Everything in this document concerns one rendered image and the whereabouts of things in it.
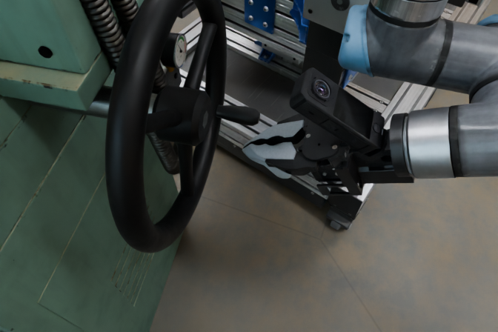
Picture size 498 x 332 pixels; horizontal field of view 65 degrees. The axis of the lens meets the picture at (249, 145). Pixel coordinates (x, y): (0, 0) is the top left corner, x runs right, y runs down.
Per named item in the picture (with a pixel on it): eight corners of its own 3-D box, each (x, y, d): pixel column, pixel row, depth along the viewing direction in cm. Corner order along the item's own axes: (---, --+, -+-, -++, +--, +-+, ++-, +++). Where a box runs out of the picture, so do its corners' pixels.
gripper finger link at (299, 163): (266, 176, 49) (333, 175, 44) (261, 170, 48) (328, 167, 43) (276, 147, 51) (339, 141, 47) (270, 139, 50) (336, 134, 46)
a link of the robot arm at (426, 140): (447, 149, 36) (448, 87, 41) (396, 152, 39) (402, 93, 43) (457, 191, 41) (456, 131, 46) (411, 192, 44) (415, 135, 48)
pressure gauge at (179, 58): (180, 83, 72) (173, 49, 66) (160, 80, 73) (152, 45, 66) (190, 61, 76) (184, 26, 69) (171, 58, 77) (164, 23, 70)
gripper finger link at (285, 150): (253, 186, 55) (313, 185, 50) (232, 162, 51) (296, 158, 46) (259, 168, 57) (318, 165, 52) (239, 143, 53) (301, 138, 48)
